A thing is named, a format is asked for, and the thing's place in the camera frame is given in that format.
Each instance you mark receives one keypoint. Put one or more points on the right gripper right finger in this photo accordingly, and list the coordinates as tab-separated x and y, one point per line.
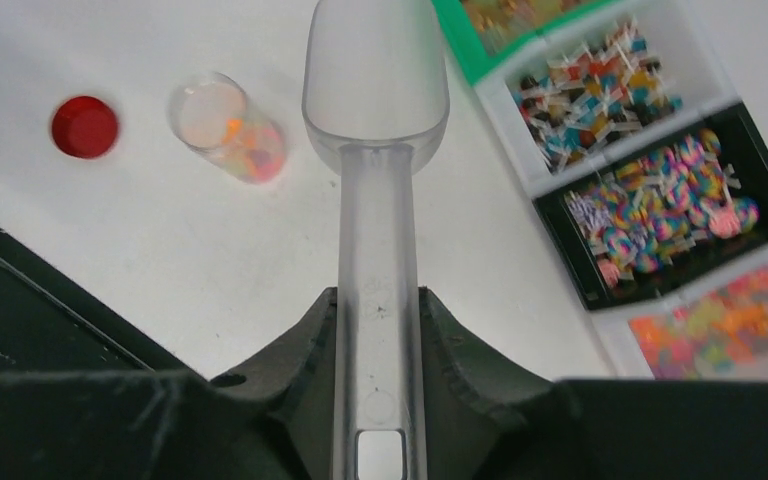
489	418

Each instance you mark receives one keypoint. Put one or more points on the black candy bin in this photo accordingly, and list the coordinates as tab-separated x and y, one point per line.
664	215

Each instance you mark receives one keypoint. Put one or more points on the white lollipop bin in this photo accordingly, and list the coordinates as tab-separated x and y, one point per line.
599	86

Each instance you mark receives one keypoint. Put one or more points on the clear plastic jar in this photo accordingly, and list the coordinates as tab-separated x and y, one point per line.
214	117

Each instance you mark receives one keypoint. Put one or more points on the clear plastic scoop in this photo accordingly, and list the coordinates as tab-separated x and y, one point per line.
376	106

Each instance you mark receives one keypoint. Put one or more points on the green candy bin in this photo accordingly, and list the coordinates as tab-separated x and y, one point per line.
484	34

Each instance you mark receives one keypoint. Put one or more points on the red jar lid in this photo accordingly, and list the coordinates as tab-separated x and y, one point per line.
84	127

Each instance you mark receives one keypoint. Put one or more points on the white gummy bin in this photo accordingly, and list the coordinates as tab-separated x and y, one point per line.
716	328

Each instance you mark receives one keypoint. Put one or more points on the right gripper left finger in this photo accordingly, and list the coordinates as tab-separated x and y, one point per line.
269	417

